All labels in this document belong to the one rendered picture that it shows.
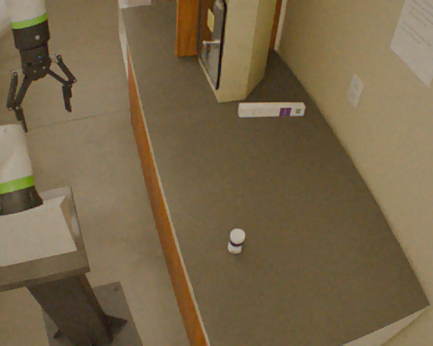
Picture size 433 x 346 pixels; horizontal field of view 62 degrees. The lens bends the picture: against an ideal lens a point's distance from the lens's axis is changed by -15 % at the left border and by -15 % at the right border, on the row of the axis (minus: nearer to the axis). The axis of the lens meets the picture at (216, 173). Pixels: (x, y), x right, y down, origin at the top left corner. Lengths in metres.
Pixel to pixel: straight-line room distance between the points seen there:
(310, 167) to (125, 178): 1.43
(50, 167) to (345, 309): 2.14
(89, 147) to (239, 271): 1.87
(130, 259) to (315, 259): 1.27
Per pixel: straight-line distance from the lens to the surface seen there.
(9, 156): 1.14
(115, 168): 2.68
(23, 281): 1.25
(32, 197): 1.17
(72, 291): 1.47
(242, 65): 1.57
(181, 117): 1.58
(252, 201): 1.33
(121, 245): 2.33
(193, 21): 1.84
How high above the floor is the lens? 1.98
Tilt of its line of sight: 49 degrees down
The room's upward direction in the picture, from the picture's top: 6 degrees clockwise
